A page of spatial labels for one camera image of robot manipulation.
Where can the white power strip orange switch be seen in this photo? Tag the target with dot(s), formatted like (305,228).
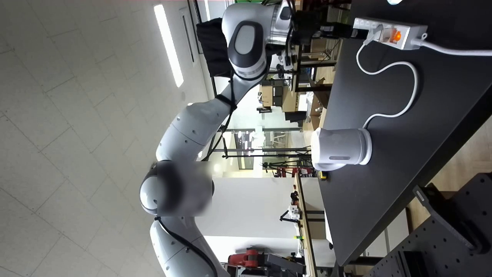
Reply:
(392,33)

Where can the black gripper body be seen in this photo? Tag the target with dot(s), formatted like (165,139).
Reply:
(309,22)

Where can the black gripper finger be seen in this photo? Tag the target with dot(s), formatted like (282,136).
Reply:
(342,22)
(342,31)

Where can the red machine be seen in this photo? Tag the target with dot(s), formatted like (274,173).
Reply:
(248,259)

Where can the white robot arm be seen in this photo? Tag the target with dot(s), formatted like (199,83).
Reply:
(194,133)

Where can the long ceiling light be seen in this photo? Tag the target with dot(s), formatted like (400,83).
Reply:
(170,47)

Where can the black hanging cloth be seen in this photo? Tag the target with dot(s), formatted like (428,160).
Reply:
(213,48)

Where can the black perforated board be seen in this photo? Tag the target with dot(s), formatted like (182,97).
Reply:
(440,236)

